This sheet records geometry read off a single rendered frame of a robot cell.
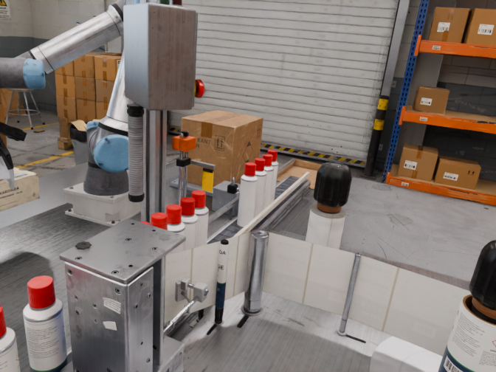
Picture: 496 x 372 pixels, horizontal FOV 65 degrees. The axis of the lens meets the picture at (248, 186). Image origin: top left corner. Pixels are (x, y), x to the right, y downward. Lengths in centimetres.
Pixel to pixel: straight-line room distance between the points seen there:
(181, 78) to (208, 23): 498
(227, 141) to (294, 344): 91
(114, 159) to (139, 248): 63
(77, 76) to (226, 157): 364
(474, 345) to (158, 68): 70
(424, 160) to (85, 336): 433
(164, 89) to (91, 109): 420
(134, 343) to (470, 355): 50
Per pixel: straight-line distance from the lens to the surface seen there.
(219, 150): 155
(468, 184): 477
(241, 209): 121
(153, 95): 78
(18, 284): 112
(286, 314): 90
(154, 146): 96
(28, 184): 126
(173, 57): 79
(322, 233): 94
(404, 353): 87
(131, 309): 54
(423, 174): 472
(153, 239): 59
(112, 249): 57
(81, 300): 58
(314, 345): 84
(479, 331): 72
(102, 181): 133
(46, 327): 65
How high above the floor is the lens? 142
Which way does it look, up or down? 20 degrees down
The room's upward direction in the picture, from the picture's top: 5 degrees clockwise
